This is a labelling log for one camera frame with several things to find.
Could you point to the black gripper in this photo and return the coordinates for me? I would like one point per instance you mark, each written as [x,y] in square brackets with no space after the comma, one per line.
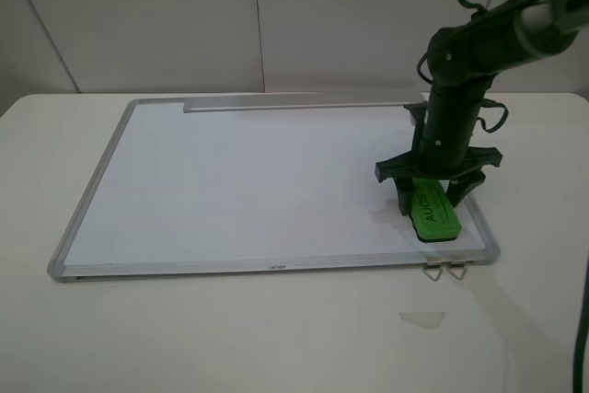
[440,148]

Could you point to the green whiteboard eraser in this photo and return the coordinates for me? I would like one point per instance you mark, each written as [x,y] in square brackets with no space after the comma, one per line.
[432,215]

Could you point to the clear tape piece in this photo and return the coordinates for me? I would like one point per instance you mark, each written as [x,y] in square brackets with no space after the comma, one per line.
[424,320]

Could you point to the right metal hanging clip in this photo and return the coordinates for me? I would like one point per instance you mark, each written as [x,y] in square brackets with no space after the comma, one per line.
[457,267]

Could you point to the metal hanging clip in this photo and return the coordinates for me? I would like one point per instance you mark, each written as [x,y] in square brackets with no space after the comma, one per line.
[433,269]
[457,267]

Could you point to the white aluminium-framed whiteboard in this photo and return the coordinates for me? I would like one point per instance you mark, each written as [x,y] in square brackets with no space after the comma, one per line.
[253,183]

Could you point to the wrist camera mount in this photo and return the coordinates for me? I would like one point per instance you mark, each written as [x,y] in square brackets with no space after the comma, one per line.
[417,112]

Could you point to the left metal hanging clip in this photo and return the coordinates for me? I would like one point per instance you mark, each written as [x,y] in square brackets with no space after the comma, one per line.
[433,269]

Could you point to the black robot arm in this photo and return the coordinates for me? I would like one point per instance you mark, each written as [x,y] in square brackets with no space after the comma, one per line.
[463,62]

